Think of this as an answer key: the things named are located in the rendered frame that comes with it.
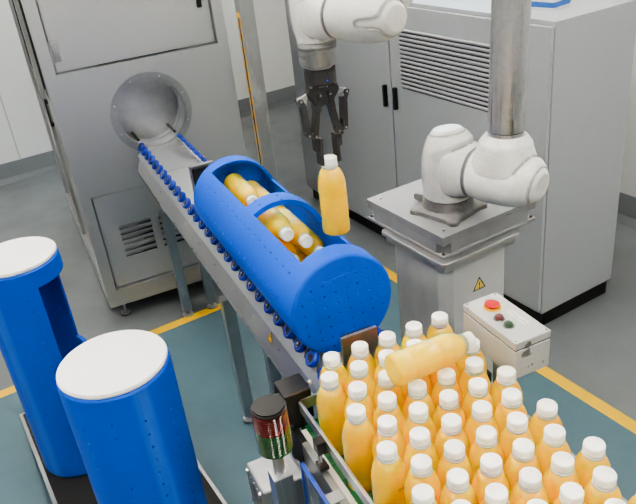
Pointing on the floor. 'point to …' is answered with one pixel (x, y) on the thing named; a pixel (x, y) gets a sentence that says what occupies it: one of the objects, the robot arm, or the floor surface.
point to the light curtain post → (256, 85)
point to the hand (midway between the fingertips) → (328, 149)
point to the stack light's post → (282, 487)
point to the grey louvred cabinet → (419, 67)
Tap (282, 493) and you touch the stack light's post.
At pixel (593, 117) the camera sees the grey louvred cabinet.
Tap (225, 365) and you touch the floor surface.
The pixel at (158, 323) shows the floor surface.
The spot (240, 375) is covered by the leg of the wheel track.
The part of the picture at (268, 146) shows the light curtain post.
